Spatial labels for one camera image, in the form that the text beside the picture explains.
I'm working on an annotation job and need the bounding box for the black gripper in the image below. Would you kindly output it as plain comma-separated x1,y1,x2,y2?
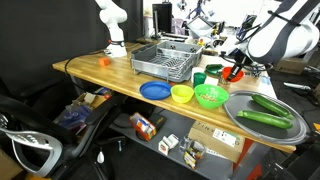
227,53,252,82

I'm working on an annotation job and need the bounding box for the orange plastic bowl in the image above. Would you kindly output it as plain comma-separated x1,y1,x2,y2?
221,66,245,83

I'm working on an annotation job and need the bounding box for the green plastic bowl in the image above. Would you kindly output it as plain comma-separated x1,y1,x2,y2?
193,83,230,110

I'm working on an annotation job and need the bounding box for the yellow plastic bowl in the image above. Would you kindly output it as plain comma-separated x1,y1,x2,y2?
170,84,195,104

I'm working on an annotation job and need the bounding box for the shiny metal cup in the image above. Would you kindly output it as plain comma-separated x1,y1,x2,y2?
218,75,232,86

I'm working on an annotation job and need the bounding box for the blue metal stand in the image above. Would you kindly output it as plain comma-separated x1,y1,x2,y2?
249,62,272,78

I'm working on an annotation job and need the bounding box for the pile of pale nuts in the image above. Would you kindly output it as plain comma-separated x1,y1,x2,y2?
199,93,219,103

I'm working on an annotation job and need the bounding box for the dark green plastic cup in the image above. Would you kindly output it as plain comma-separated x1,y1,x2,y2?
193,72,207,89

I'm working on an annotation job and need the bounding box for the green cucumber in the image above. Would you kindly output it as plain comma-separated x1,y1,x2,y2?
236,109,294,130
251,93,296,120

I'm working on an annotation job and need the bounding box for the plain brown cardboard box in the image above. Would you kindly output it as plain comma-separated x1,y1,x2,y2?
274,58,306,75

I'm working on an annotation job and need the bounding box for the large printed cardboard box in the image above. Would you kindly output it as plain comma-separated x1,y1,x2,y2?
187,120,246,164

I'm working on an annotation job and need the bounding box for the round silver metal tray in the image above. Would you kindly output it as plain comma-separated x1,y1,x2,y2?
222,90,311,146

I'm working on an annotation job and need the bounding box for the grey dish drying rack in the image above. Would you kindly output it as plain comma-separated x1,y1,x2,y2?
129,40,204,84

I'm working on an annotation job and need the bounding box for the grey lower table shelf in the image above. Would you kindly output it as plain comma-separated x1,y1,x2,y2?
109,106,271,180

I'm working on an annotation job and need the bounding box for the blue plastic plate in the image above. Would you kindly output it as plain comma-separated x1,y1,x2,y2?
139,80,173,101

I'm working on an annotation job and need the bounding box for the clear plastic container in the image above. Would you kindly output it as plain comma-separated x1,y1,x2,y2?
179,134,207,170

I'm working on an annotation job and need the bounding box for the flat black box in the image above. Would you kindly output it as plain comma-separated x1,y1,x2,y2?
148,113,167,131

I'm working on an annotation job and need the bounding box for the small white carton box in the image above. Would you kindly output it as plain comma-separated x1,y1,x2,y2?
158,133,180,156

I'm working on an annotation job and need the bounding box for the orange colourful snack box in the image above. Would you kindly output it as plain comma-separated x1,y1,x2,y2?
128,111,158,142

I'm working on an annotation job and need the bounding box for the small orange block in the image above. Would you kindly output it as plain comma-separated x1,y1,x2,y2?
97,57,111,67

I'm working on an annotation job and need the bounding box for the blue plastic bag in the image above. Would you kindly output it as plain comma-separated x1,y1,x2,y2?
54,103,94,134

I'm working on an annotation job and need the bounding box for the black grey office chair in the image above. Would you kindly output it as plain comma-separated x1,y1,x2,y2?
0,94,129,179

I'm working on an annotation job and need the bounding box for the orange brown cardboard sheet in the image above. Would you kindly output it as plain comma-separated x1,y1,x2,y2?
0,148,51,180

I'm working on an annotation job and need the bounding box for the black cable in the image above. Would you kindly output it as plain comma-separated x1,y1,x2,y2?
64,49,108,84

